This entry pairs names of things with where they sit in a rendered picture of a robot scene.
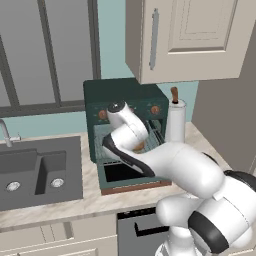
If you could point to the beige cupboard door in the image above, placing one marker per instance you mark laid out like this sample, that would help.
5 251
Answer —
200 63

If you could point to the silver tap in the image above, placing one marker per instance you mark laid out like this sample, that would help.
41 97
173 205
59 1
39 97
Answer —
6 135

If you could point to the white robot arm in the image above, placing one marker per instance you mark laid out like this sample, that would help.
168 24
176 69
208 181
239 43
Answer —
196 173

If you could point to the dark framed window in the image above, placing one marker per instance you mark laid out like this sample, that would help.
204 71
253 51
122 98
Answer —
50 53

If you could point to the grey dishwasher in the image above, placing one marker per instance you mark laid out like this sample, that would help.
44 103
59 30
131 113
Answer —
140 241

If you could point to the brown toaster oven knob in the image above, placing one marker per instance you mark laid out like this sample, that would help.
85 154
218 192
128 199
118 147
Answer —
102 115
155 110

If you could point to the dark grey sink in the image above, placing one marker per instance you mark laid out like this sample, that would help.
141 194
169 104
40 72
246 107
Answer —
40 173

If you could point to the white paper towel roll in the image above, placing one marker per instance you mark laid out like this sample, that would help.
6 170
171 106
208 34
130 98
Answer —
175 121

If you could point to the tall grey-brown cabinet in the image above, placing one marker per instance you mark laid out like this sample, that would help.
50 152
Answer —
226 116

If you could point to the beige drawer front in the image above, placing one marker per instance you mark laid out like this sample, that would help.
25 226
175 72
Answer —
30 236

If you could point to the green toaster oven door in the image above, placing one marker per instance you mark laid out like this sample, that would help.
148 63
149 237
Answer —
133 182

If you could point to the beige wall cupboard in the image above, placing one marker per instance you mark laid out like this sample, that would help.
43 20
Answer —
186 40

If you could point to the dark green toaster oven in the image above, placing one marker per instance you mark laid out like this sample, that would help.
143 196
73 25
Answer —
123 91

